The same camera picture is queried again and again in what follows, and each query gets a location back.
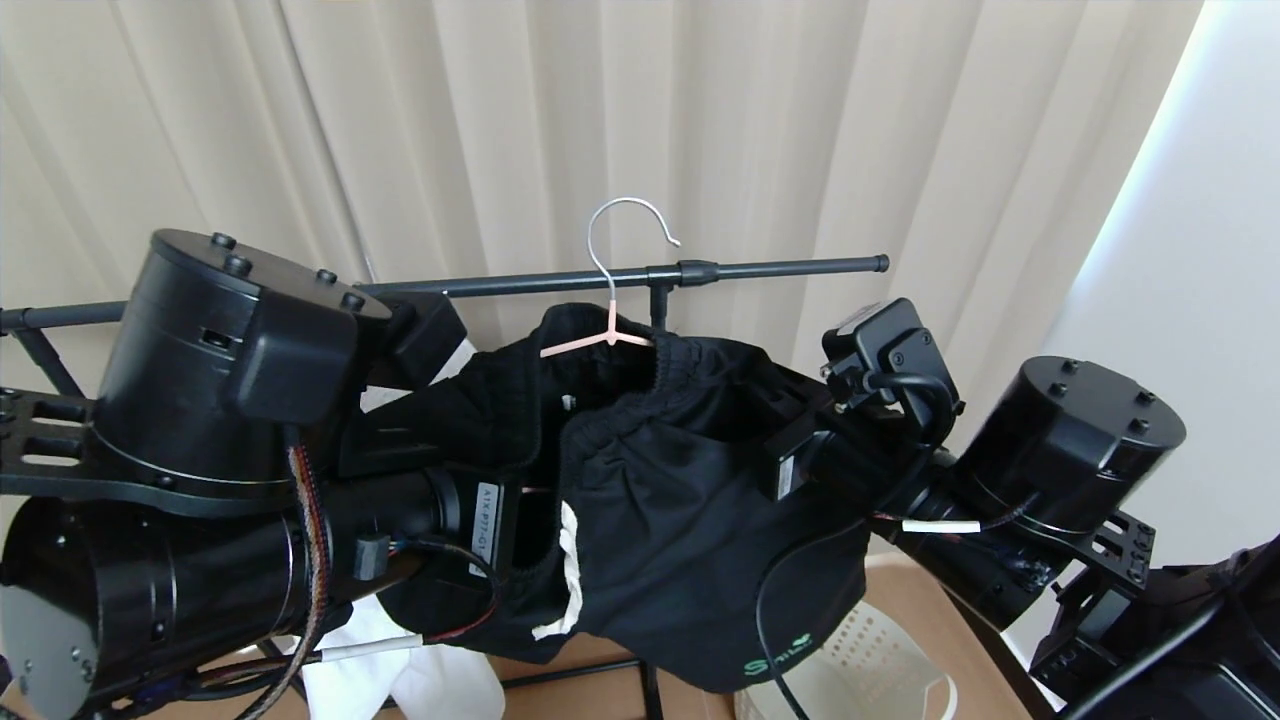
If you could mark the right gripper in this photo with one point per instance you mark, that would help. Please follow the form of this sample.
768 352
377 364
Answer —
980 570

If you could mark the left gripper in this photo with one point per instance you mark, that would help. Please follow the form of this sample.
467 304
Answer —
200 590

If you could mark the white printed t-shirt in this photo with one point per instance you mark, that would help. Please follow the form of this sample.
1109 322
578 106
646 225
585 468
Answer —
420 690

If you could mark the black garment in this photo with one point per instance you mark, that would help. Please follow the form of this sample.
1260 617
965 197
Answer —
680 520

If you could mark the pink clothes hanger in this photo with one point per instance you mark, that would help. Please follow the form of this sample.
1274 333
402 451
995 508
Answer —
611 320

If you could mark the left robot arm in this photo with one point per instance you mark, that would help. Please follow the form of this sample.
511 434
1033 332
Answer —
200 350

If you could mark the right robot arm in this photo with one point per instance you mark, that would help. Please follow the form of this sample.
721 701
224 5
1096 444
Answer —
1070 440

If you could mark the white laundry basket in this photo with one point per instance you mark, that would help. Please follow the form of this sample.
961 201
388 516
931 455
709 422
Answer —
870 680

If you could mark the black clothes rack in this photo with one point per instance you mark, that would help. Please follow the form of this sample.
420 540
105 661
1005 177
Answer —
780 267

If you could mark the silver curtain wand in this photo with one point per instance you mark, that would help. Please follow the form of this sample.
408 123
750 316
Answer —
329 150

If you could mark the white curtain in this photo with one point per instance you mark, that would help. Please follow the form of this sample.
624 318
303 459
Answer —
700 120

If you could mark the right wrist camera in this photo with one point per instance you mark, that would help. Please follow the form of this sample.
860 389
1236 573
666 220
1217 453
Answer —
885 350

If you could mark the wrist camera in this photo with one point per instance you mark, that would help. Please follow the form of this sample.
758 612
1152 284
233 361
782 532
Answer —
425 335
885 350

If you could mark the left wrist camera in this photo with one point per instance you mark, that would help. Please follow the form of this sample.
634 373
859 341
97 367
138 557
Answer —
425 335

